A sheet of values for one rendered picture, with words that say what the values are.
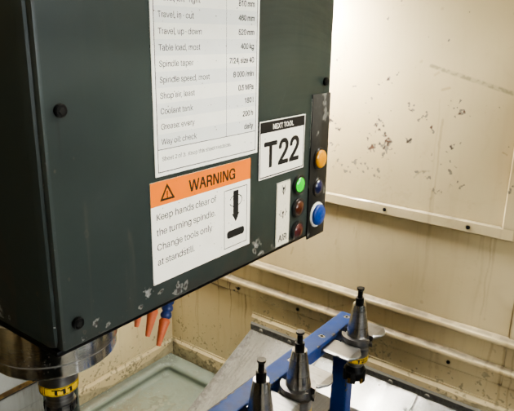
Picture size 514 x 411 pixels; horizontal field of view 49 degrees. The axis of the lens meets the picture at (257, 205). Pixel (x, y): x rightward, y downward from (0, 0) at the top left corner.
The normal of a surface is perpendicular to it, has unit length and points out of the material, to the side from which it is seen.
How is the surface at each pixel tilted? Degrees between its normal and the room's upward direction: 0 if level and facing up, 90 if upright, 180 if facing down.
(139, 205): 90
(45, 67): 90
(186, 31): 90
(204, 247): 90
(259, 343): 24
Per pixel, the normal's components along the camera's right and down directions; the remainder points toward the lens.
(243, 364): -0.23, -0.78
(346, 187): -0.60, 0.22
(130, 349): 0.80, 0.19
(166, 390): 0.02, -0.96
